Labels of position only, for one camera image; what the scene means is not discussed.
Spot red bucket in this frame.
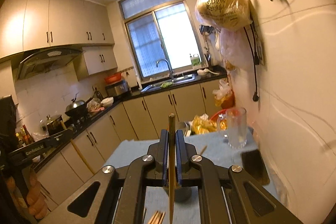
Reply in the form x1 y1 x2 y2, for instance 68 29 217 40
210 107 240 122

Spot range hood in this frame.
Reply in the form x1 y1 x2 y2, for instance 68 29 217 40
16 47 82 80

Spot dark utensil holder cup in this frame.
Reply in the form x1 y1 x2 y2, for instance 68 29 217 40
174 187 192 203

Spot black wok with lid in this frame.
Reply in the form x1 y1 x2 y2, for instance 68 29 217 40
65 93 93 118

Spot window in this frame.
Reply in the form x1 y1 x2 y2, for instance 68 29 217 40
119 0 205 81

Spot white bowl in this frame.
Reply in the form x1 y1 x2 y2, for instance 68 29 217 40
101 97 114 107

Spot clear glass pitcher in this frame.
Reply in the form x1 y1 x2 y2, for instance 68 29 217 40
217 107 247 149

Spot wooden chopstick thick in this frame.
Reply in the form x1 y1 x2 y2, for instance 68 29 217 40
60 121 95 174

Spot black power cable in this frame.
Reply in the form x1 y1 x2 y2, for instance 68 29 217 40
243 25 261 102

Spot sink faucet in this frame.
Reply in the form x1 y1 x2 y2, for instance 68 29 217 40
156 58 176 81

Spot left hand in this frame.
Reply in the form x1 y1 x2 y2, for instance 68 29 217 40
5 169 48 220

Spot green detergent bottle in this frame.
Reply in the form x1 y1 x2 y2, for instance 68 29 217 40
190 55 202 69

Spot yellow plastic bag hanging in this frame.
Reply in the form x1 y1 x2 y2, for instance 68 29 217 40
195 0 252 31

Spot steel cooking pot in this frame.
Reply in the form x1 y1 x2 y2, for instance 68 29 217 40
41 114 64 136

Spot red basin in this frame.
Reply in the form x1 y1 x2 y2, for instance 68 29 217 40
104 72 122 85

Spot black smartphone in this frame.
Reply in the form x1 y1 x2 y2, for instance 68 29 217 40
241 149 270 185

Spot steel toaster box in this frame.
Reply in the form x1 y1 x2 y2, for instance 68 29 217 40
105 80 129 97

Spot upper kitchen cabinets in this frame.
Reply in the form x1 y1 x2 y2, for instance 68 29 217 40
1 0 117 102

